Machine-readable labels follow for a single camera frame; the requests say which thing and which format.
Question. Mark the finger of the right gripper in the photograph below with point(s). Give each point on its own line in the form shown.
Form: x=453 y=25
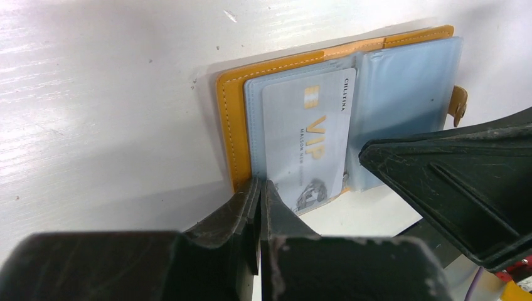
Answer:
x=472 y=184

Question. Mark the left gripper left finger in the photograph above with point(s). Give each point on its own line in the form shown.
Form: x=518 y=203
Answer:
x=216 y=259

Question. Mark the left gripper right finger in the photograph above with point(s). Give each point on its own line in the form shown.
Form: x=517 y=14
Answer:
x=299 y=264

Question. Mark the silver VIP credit card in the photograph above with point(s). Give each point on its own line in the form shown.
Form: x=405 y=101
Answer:
x=306 y=123

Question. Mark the yellow leather card holder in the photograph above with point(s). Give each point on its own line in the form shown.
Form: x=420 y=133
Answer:
x=405 y=84

